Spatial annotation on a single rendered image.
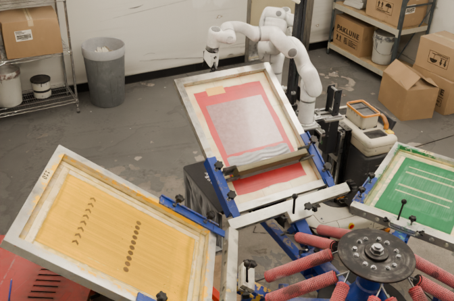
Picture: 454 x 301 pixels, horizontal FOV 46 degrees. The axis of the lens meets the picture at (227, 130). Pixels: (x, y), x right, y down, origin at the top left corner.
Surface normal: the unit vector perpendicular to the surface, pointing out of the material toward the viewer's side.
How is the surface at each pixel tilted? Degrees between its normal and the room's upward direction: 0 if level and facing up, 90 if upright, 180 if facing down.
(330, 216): 0
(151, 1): 90
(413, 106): 90
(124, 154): 0
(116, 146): 0
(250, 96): 32
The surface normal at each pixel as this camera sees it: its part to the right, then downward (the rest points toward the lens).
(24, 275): 0.03, -0.86
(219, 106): 0.28, -0.49
